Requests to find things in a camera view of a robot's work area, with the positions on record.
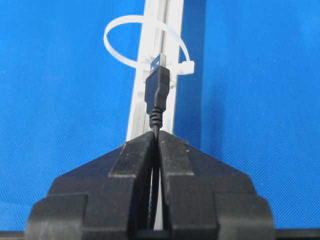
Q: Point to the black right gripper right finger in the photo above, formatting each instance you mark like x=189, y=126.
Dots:
x=206, y=199

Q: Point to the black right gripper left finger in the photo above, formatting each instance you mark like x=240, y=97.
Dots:
x=107, y=198

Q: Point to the white zip tie loop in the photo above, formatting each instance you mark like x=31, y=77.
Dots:
x=184, y=68

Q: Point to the blue table mat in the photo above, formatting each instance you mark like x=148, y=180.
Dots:
x=253, y=101

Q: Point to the aluminium extrusion frame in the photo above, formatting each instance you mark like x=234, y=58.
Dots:
x=152, y=42

